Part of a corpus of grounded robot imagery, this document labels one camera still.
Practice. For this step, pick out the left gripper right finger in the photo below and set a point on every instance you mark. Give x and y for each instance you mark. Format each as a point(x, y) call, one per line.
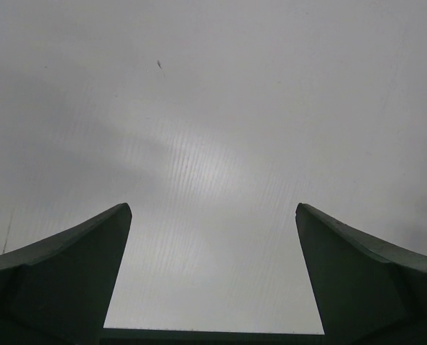
point(367, 290)

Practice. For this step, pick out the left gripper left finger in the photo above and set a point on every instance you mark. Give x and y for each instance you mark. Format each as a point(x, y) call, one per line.
point(58, 290)

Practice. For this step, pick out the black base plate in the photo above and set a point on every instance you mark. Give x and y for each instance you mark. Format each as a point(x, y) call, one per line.
point(127, 336)

